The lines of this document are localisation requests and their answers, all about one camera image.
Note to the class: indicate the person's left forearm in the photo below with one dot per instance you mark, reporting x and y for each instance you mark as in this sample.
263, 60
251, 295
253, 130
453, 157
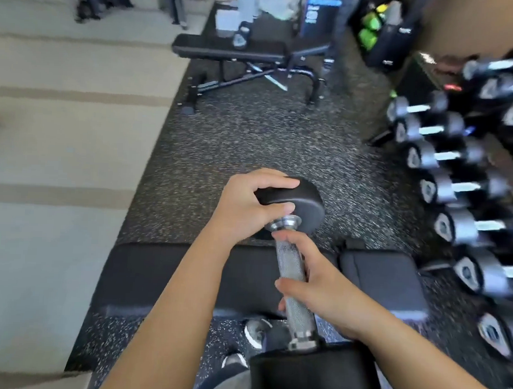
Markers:
179, 312

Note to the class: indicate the grey shorts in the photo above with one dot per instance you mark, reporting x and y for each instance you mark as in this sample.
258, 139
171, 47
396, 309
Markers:
227, 386

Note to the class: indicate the person's left hand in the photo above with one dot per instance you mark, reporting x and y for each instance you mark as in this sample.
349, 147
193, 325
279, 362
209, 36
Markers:
239, 208

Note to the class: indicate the grey sneaker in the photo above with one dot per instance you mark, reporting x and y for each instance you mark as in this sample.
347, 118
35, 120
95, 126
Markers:
234, 361
255, 332

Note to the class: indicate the black adjustable weight bench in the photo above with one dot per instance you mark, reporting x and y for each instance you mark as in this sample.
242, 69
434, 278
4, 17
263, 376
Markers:
229, 49

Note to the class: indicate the black flat weight bench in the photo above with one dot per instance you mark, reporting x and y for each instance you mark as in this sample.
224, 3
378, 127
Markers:
159, 273

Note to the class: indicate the person's right hand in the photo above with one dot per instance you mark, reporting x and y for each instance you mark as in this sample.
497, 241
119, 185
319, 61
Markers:
337, 293

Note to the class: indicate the person's right forearm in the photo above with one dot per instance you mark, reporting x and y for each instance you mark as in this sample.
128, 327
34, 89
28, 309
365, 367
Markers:
418, 369

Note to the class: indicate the grey metal post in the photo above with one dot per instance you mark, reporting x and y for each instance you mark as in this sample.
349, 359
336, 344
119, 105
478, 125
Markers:
179, 6

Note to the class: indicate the black speckled rubber mat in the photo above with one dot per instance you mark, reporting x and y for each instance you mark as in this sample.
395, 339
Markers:
250, 145

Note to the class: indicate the white crumpled cloth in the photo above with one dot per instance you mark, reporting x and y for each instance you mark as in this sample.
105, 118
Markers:
278, 6

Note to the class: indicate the person's right thumb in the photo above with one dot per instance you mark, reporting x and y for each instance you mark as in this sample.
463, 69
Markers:
301, 247

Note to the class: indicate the white box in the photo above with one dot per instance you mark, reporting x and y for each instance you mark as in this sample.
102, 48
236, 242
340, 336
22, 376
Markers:
228, 22

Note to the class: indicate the green ball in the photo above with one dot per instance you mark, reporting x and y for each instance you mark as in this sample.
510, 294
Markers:
371, 20
367, 39

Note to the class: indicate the person's left thumb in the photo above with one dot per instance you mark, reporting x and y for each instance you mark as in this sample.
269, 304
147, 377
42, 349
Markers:
279, 208

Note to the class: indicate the white tall container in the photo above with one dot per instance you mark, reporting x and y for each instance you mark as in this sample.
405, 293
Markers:
247, 3

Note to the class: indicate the row of racked dumbbells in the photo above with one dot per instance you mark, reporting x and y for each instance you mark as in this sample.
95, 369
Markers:
451, 192

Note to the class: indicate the blue and black box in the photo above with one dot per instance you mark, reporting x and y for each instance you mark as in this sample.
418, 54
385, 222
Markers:
318, 14

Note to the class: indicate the black storage stand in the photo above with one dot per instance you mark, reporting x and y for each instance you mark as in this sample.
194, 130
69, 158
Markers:
394, 41

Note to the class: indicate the black dumbbell rack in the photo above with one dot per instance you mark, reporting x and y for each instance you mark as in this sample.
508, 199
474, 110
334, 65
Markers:
378, 138

